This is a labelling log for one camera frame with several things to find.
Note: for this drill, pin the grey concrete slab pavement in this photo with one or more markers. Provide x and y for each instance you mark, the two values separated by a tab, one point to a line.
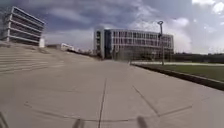
110	90

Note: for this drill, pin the grey glass-fronted building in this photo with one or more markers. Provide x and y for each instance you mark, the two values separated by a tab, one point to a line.
133	43

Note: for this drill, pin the low white building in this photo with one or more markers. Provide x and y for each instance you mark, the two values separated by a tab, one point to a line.
65	47

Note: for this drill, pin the robot's own part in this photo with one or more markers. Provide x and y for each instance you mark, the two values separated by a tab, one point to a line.
142	122
78	123

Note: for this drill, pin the green lawn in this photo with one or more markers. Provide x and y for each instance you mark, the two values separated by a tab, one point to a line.
200	70

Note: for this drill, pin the dark distant tree line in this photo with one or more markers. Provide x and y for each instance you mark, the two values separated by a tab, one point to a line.
200	58

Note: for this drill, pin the wide concrete steps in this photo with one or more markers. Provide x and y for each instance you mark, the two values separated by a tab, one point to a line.
23	60

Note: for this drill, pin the white banded office building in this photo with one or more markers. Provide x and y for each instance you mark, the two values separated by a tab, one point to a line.
23	26

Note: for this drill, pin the lamp post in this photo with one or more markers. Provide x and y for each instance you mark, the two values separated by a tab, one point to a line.
161	40

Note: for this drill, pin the dark low kerb wall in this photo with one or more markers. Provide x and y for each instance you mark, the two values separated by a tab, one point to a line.
176	75

